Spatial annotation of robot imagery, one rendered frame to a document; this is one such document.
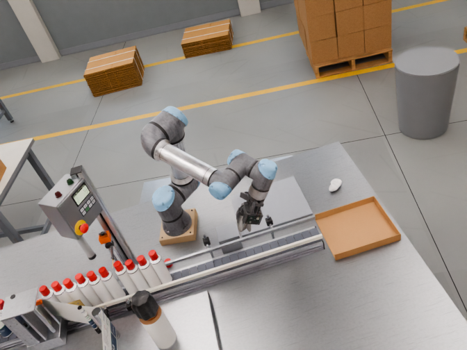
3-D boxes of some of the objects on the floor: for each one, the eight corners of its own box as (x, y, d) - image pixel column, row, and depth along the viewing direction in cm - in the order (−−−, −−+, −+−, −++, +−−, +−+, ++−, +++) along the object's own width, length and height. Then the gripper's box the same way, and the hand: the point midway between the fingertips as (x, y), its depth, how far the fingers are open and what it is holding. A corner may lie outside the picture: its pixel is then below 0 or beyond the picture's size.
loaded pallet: (393, 62, 462) (394, -27, 405) (314, 79, 472) (304, -4, 415) (363, 19, 554) (361, -58, 497) (297, 34, 563) (288, -40, 507)
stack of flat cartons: (93, 97, 561) (82, 76, 541) (99, 78, 601) (89, 57, 581) (142, 85, 556) (133, 62, 536) (144, 66, 596) (136, 44, 576)
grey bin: (403, 147, 361) (404, 80, 321) (387, 117, 395) (387, 53, 356) (462, 137, 354) (471, 67, 315) (440, 106, 389) (447, 40, 350)
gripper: (249, 202, 170) (233, 241, 182) (270, 204, 173) (254, 242, 185) (244, 188, 177) (229, 226, 188) (265, 190, 180) (249, 228, 191)
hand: (240, 228), depth 188 cm, fingers closed
